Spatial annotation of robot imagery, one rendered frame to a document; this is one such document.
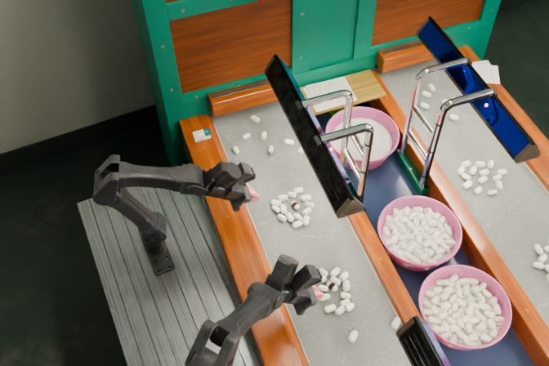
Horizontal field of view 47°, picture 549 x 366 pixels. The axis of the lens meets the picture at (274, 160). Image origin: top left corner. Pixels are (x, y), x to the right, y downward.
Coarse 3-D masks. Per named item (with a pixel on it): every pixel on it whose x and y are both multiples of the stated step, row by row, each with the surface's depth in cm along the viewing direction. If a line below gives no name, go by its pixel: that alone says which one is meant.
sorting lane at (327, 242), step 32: (224, 128) 234; (256, 128) 234; (288, 128) 234; (256, 160) 224; (288, 160) 224; (320, 192) 215; (256, 224) 207; (288, 224) 207; (320, 224) 206; (320, 256) 199; (352, 256) 198; (352, 288) 191; (320, 320) 185; (352, 320) 185; (384, 320) 184; (320, 352) 179; (352, 352) 178; (384, 352) 178
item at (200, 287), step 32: (160, 192) 224; (96, 224) 216; (128, 224) 216; (192, 224) 216; (96, 256) 208; (128, 256) 208; (192, 256) 208; (128, 288) 200; (160, 288) 200; (192, 288) 200; (224, 288) 200; (128, 320) 193; (160, 320) 193; (192, 320) 193; (128, 352) 187; (160, 352) 187; (256, 352) 186
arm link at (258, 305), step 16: (256, 288) 161; (272, 288) 162; (256, 304) 155; (272, 304) 159; (208, 320) 145; (224, 320) 147; (240, 320) 148; (256, 320) 155; (208, 336) 143; (224, 336) 145; (240, 336) 149; (192, 352) 143; (224, 352) 141
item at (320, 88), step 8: (328, 80) 244; (336, 80) 244; (344, 80) 244; (304, 88) 241; (312, 88) 241; (320, 88) 241; (328, 88) 241; (336, 88) 241; (344, 88) 241; (312, 96) 238; (320, 104) 236; (328, 104) 236; (336, 104) 236; (344, 104) 236
